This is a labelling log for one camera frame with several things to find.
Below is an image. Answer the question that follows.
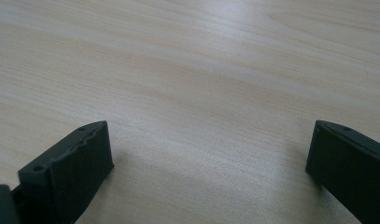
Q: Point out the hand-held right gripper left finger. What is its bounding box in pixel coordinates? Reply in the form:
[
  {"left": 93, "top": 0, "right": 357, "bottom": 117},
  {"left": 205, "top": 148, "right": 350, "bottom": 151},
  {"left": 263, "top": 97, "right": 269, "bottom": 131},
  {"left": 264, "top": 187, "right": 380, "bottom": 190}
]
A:
[{"left": 10, "top": 119, "right": 115, "bottom": 224}]

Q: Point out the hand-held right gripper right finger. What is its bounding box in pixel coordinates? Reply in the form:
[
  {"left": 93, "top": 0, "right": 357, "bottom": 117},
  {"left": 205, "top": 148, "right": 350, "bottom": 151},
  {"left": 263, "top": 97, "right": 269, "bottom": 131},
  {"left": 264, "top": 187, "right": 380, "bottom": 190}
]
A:
[{"left": 305, "top": 119, "right": 380, "bottom": 224}]

